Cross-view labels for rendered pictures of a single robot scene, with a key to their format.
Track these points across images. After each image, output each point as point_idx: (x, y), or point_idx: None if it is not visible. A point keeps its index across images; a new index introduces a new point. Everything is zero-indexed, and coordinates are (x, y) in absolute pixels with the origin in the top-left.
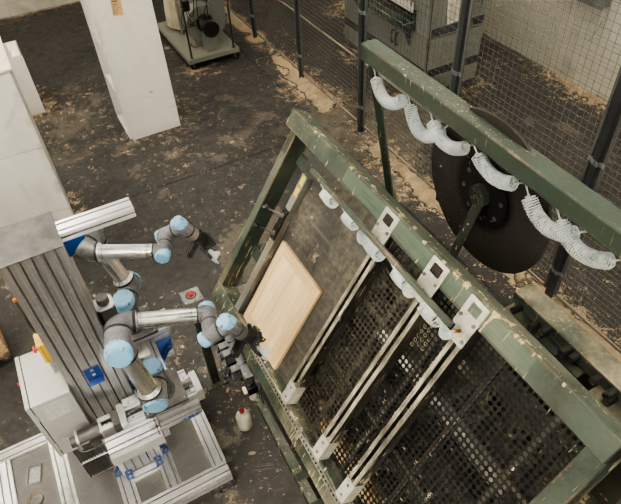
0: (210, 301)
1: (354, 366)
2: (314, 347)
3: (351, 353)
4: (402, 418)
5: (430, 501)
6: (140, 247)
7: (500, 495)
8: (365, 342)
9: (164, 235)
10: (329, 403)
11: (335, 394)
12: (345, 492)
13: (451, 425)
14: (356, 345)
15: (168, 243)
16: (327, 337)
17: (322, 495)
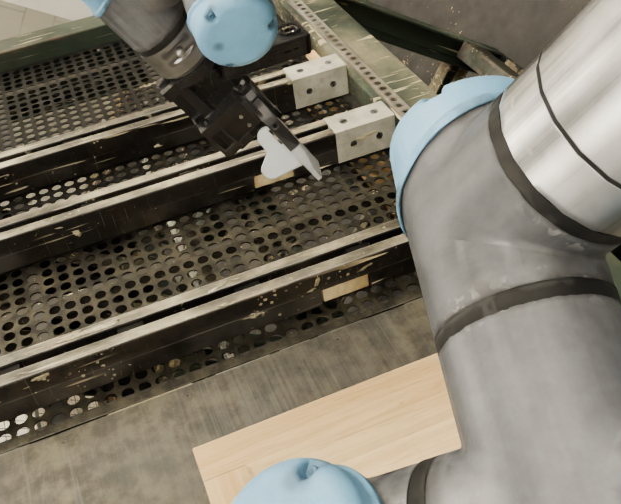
0: (200, 48)
1: (191, 253)
2: (269, 281)
3: (183, 278)
4: (83, 131)
5: (149, 80)
6: (604, 15)
7: (21, 83)
8: (120, 286)
9: (470, 386)
10: (327, 207)
11: (295, 219)
12: (313, 64)
13: (27, 144)
14: (154, 288)
15: (424, 300)
16: (197, 288)
17: (403, 70)
